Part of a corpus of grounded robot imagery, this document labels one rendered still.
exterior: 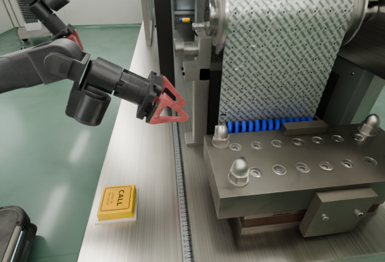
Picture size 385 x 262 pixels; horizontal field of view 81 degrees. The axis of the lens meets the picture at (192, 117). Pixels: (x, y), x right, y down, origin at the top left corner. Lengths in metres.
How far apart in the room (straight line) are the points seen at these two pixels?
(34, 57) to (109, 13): 5.77
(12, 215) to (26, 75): 1.21
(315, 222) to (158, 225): 0.29
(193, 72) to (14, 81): 0.33
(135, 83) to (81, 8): 5.91
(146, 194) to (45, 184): 1.51
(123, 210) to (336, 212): 0.40
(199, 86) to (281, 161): 0.25
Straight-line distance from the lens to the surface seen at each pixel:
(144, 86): 0.45
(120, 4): 6.12
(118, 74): 0.44
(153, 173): 0.60
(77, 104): 0.48
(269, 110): 0.55
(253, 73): 0.49
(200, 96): 0.57
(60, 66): 0.43
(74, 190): 1.88
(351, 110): 0.70
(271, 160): 0.46
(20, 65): 0.46
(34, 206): 1.92
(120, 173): 0.61
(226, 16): 0.43
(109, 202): 0.54
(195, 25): 0.49
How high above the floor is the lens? 1.34
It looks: 35 degrees down
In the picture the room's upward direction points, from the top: straight up
